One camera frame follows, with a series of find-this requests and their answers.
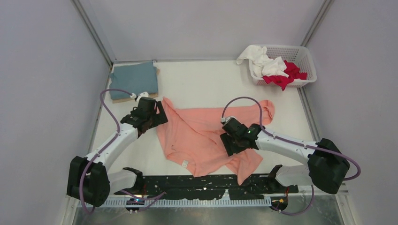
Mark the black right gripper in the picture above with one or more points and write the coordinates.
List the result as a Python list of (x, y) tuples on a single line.
[(231, 149)]

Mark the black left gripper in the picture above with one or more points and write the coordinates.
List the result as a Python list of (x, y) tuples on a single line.
[(160, 117)]

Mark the peach pink t-shirt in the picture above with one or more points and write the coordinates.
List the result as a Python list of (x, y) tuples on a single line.
[(191, 138)]

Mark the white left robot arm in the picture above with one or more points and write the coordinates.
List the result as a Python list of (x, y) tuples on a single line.
[(89, 178)]

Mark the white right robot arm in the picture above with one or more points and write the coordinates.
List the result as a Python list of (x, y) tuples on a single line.
[(321, 163)]

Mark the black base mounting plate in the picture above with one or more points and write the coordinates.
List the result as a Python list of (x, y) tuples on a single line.
[(178, 187)]

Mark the blue folded t-shirt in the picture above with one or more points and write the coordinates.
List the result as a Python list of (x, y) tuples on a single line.
[(134, 79)]

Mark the tan folded t-shirt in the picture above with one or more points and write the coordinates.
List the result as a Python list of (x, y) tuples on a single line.
[(151, 95)]

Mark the white crumpled t-shirt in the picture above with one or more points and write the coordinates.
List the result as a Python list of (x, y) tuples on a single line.
[(262, 63)]

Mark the red t-shirt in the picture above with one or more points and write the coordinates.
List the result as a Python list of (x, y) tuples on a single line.
[(291, 73)]

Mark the white plastic laundry basket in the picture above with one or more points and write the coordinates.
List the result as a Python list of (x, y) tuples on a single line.
[(298, 55)]

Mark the slotted cable duct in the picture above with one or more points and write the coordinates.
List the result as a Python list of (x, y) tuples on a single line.
[(115, 202)]

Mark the aluminium frame rail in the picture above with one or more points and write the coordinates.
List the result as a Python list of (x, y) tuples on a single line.
[(89, 25)]

